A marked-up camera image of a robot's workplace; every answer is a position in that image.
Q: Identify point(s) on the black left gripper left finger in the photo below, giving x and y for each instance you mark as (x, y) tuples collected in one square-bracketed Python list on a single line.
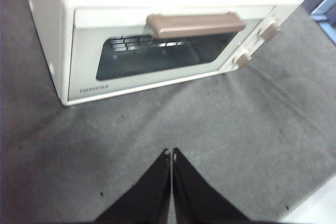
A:
[(147, 197)]

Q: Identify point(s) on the beige oven dial knob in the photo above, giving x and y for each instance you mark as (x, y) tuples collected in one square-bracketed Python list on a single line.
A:
[(243, 60), (270, 30)]

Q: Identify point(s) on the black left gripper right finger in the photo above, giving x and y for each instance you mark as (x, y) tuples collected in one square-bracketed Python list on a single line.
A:
[(199, 197)]

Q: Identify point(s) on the cream Toshiba toaster oven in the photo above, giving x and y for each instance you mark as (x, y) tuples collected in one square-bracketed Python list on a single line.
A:
[(47, 37)]

